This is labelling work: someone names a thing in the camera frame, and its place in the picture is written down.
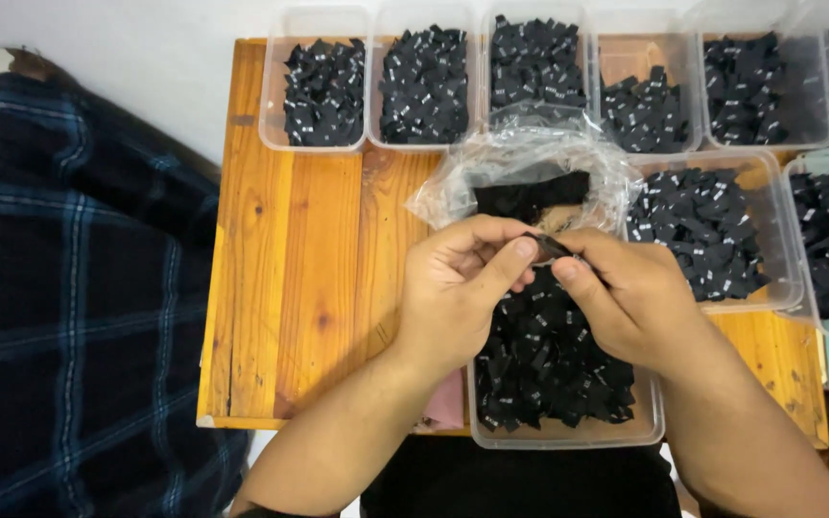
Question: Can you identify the person's right hand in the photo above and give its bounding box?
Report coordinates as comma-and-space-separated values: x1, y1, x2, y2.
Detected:
550, 226, 711, 378

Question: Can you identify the person's left hand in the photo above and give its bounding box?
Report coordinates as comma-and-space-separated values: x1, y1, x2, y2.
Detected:
394, 214, 541, 378

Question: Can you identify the single black woven label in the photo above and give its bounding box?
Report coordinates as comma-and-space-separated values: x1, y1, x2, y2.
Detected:
522, 232, 577, 261

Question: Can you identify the pink cloth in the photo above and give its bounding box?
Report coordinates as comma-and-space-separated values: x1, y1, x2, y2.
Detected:
418, 370, 467, 433

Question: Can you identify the crinkled clear plastic bag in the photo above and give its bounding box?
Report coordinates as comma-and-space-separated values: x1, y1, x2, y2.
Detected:
406, 108, 644, 235

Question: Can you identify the bagged bundle of black labels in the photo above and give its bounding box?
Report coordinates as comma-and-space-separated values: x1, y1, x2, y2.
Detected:
472, 171, 592, 224

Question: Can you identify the person's black shirt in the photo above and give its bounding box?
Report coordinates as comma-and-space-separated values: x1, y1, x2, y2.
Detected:
360, 435, 682, 518

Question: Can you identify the dark blue plaid cloth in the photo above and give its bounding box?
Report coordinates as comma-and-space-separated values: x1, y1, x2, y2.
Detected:
0, 72, 253, 518

